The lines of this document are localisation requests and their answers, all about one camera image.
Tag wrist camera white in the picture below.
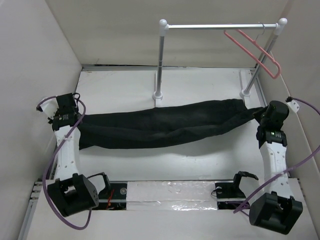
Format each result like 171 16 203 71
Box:
285 96 300 114
36 96 59 120

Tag pink plastic hanger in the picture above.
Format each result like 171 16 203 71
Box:
223 23 281 80

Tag black trousers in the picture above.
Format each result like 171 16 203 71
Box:
78 99 262 150

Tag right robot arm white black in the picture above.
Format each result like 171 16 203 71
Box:
249 100 303 235

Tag white metal clothes rack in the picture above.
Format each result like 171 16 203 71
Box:
152 17 288 106

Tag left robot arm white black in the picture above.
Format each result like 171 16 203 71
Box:
47 93 112 217

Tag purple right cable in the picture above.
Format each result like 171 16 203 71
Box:
232 97 320 215

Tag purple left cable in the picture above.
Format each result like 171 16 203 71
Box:
36 96 92 230

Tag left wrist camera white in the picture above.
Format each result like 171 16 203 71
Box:
36 96 59 120

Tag silver foil tape strip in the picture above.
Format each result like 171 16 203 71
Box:
126 180 218 211

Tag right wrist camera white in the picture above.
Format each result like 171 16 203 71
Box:
285 96 300 114

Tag purple cable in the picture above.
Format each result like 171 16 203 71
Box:
36 96 92 230
232 97 320 215

